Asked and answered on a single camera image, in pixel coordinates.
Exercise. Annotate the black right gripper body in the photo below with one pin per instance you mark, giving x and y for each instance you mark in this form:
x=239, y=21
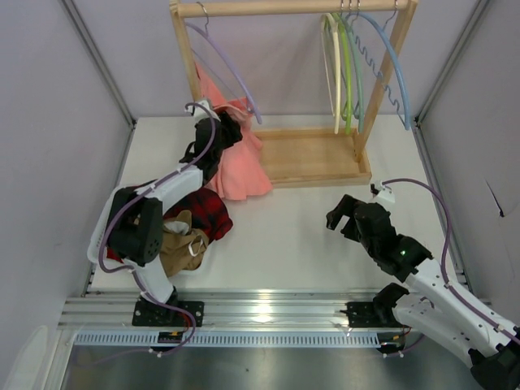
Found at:
x=352, y=219

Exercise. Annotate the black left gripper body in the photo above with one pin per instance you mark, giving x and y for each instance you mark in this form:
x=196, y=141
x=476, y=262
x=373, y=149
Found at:
x=226, y=128

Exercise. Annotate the pink skirt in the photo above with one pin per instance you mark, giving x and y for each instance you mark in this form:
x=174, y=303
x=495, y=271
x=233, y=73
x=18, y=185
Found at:
x=240, y=174

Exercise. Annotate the purple clothes hanger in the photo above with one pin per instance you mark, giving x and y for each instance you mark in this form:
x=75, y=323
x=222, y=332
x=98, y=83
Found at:
x=250, y=105

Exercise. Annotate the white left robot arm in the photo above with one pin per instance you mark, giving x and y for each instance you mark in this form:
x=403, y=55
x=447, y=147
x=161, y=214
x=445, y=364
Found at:
x=131, y=230

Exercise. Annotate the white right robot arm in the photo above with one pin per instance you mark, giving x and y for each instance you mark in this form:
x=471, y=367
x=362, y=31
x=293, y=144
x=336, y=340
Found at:
x=421, y=298

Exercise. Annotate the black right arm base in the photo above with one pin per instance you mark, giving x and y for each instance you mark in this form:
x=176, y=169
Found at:
x=362, y=314

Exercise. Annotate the cream clothes hanger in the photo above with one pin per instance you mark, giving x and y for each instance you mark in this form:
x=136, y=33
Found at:
x=330, y=41

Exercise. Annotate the lime green clothes hanger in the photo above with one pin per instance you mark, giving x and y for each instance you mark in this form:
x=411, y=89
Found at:
x=347, y=111

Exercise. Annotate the grey-green clothes hanger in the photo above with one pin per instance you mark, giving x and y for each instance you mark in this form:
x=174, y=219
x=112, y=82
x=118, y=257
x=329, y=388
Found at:
x=356, y=72

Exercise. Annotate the light blue clothes hanger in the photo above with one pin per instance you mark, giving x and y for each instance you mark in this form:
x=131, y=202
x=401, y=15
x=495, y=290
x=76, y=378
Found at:
x=400, y=104

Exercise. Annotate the wooden clothes rack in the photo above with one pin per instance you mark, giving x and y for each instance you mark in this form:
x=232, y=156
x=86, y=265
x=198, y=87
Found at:
x=309, y=157

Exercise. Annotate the red plaid garment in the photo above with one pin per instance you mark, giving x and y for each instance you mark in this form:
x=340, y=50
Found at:
x=208, y=213

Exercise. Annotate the tan brown garment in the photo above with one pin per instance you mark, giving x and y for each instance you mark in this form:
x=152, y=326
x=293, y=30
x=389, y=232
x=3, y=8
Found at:
x=183, y=246

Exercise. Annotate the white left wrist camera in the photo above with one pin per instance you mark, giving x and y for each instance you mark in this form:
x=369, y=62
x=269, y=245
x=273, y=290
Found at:
x=205, y=107

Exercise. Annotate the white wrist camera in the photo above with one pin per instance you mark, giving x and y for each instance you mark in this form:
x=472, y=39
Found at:
x=381, y=194
x=205, y=107

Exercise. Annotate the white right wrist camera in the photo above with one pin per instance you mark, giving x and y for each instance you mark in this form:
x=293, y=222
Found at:
x=381, y=194

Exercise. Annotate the aluminium mounting rail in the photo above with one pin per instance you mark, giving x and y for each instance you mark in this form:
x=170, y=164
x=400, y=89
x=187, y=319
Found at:
x=241, y=310

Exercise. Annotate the black hanging cable tie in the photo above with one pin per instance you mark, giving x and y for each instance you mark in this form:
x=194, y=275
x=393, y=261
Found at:
x=495, y=199

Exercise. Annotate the right aluminium frame post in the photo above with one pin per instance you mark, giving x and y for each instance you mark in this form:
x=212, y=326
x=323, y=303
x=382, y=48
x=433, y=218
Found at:
x=470, y=27

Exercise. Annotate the aluminium frame post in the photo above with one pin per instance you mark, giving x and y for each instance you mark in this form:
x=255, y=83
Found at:
x=470, y=27
x=90, y=46

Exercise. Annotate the left aluminium frame post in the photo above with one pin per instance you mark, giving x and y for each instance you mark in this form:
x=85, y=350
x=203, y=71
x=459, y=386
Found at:
x=90, y=46

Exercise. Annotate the white slotted cable duct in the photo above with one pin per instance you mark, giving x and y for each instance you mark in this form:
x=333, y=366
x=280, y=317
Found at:
x=165, y=339

